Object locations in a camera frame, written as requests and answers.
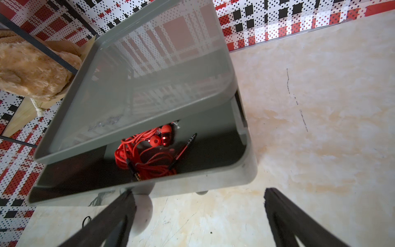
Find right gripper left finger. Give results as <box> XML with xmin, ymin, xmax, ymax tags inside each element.
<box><xmin>60</xmin><ymin>190</ymin><xmax>137</xmax><ymax>247</ymax></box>

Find black earphones upper left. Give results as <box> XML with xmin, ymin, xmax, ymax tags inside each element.
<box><xmin>81</xmin><ymin>190</ymin><xmax>115</xmax><ymax>229</ymax></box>

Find red earphones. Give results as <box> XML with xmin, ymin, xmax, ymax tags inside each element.
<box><xmin>114</xmin><ymin>123</ymin><xmax>197</xmax><ymax>181</ymax></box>

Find white drawer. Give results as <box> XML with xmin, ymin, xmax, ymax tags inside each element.
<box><xmin>129</xmin><ymin>195</ymin><xmax>153</xmax><ymax>238</ymax></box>

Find tan plush toy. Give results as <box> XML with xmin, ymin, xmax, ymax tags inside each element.
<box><xmin>1</xmin><ymin>29</ymin><xmax>74</xmax><ymax>102</ymax></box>

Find wooden three-tier shelf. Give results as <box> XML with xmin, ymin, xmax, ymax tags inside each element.
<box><xmin>1</xmin><ymin>14</ymin><xmax>95</xmax><ymax>137</ymax></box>

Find three-drawer storage cabinet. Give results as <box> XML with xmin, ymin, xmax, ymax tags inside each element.
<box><xmin>33</xmin><ymin>0</ymin><xmax>238</xmax><ymax>164</ymax></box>

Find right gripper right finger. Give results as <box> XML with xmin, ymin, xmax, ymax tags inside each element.
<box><xmin>264</xmin><ymin>188</ymin><xmax>347</xmax><ymax>247</ymax></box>

